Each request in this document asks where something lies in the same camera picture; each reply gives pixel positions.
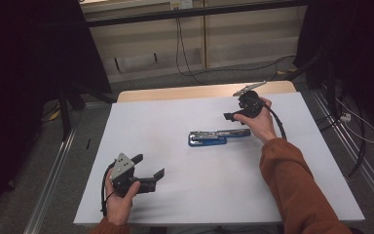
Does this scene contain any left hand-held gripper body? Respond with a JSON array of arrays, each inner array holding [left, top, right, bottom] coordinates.
[[110, 152, 144, 198]]

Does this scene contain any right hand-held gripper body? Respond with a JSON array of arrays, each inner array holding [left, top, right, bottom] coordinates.
[[232, 80, 268, 119]]

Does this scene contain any blue stapler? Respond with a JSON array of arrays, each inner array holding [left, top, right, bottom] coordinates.
[[187, 128, 252, 148]]

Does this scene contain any person's right hand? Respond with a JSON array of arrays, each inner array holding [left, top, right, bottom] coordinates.
[[233, 97, 279, 144]]

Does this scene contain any person's left hand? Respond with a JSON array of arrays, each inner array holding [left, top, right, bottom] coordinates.
[[104, 168, 142, 226]]

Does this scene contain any white table mat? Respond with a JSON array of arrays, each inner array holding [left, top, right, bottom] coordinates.
[[73, 92, 366, 226]]

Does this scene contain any yellow floor tape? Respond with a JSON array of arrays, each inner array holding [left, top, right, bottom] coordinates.
[[48, 108, 62, 122], [276, 66, 299, 76]]

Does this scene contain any beige wooden cabinet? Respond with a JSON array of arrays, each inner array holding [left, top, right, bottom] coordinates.
[[78, 0, 309, 85]]

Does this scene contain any black metal stand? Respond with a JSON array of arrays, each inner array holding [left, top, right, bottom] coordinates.
[[284, 48, 343, 122], [56, 81, 118, 142]]

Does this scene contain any black curtain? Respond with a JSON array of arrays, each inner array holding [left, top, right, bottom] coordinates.
[[0, 0, 114, 227], [292, 0, 374, 139]]

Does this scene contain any left hand-held gripper black cable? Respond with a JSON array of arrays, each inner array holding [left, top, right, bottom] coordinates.
[[99, 161, 117, 217]]

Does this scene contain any hand-held gripper black cable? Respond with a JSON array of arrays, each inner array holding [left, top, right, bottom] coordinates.
[[99, 161, 117, 217], [262, 102, 288, 141]]

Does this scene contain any right hand-held gripper black cable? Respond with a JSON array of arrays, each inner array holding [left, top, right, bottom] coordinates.
[[262, 102, 288, 141]]

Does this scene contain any thin black floor cable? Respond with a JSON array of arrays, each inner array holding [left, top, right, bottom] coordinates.
[[188, 54, 297, 82]]

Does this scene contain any aluminium floor rail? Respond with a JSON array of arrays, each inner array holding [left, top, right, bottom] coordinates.
[[22, 125, 80, 234], [311, 89, 374, 222]]

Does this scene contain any black hanging cable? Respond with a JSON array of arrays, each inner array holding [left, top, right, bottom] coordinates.
[[174, 8, 208, 86]]

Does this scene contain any white floor cable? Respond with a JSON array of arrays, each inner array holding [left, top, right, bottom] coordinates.
[[335, 97, 374, 145]]

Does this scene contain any white wall socket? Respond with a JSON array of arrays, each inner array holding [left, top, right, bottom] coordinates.
[[169, 0, 195, 11]]

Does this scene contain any thick black floor cable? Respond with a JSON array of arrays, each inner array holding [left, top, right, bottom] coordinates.
[[316, 97, 368, 179]]

